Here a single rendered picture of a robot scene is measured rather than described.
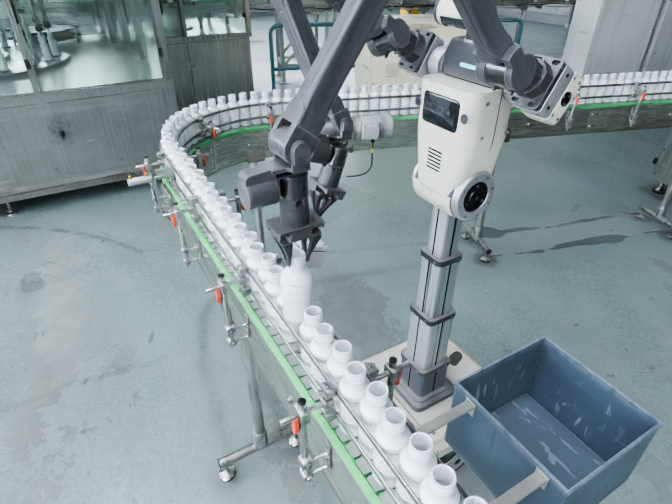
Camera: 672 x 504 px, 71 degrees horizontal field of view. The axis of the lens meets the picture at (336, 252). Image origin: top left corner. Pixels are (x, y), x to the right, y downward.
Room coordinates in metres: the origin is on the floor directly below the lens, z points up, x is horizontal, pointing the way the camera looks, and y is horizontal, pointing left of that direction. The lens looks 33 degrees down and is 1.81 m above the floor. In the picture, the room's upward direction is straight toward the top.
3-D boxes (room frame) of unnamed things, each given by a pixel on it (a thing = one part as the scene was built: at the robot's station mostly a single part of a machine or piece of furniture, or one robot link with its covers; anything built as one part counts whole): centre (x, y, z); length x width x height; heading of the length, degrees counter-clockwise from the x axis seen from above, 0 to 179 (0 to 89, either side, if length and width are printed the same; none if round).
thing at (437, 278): (1.34, -0.36, 0.74); 0.11 x 0.11 x 0.40; 30
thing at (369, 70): (5.34, -0.78, 0.59); 1.10 x 0.62 x 1.18; 102
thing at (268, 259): (0.96, 0.17, 1.08); 0.06 x 0.06 x 0.17
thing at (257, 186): (0.78, 0.11, 1.47); 0.12 x 0.09 x 0.12; 121
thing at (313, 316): (0.75, 0.05, 1.08); 0.06 x 0.06 x 0.17
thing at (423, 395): (1.33, -0.35, 0.24); 0.68 x 0.53 x 0.41; 120
